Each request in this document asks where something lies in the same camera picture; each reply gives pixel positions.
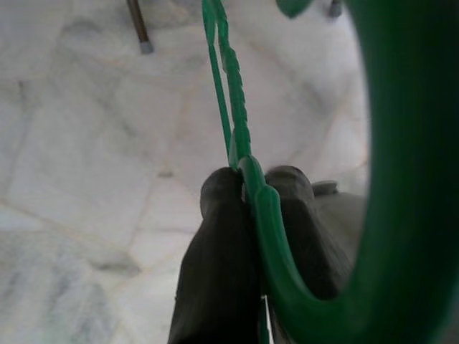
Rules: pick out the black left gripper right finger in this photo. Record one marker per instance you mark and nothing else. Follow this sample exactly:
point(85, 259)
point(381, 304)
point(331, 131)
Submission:
point(305, 243)

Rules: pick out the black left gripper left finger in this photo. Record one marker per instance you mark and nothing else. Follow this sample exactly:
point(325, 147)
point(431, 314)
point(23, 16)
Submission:
point(215, 268)

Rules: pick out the green plastic hanger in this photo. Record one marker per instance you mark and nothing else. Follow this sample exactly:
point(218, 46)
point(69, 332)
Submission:
point(405, 143)

